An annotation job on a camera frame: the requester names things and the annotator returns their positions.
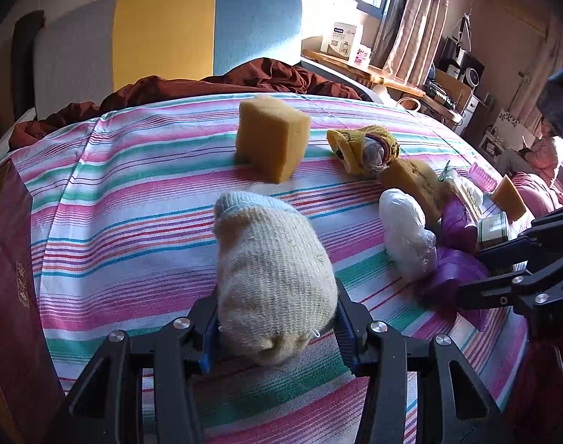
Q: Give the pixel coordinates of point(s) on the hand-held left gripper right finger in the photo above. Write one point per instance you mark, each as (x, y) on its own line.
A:
(348, 347)

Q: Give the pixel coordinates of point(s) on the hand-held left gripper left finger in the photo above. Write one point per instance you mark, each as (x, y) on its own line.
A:
(209, 333)

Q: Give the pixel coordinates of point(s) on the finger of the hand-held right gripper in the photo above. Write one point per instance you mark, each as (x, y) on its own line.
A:
(540, 245)
(517, 291)

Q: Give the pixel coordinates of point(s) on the small gold box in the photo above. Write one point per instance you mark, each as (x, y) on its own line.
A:
(492, 231)

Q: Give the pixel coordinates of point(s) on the purple snack packet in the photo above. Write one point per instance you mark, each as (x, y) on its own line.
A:
(452, 273)
(459, 222)

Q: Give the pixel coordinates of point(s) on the cream sock blue cuff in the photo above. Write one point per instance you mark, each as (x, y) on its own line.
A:
(272, 277)

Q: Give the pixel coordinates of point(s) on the white plastic bag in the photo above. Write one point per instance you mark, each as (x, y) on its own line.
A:
(406, 231)

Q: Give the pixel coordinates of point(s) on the maroon and gold tin box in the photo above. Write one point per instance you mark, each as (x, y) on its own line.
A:
(13, 286)

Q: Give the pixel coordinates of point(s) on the yellow sponge block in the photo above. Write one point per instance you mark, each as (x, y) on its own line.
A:
(272, 138)

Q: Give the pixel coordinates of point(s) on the pink striped cloth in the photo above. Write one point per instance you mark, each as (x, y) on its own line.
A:
(538, 192)

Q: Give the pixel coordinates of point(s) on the small orange sponge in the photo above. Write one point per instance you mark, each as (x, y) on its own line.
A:
(510, 199)

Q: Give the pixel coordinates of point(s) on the white printed bag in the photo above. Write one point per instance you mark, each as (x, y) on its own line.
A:
(505, 125)

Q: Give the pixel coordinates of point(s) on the pink ribbed plastic item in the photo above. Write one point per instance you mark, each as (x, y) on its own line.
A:
(482, 178)

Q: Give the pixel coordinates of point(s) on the black speaker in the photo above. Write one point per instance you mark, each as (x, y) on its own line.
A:
(471, 71)

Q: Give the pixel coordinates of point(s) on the brown flat sponge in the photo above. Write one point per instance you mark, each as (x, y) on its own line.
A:
(415, 180)

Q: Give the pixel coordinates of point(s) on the beige patterned curtain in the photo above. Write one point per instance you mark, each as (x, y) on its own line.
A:
(415, 23)

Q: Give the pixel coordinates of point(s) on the wooden desk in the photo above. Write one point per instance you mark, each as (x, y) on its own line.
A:
(378, 74)

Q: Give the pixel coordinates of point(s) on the yellow knit sock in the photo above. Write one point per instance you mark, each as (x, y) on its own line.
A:
(350, 148)

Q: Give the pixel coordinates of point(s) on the white carton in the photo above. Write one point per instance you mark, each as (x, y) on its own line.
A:
(339, 39)

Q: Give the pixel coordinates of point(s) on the dark red blanket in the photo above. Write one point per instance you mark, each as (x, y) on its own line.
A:
(263, 76)

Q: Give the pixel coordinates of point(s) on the grey yellow blue sofa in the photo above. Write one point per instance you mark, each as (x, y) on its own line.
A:
(163, 32)

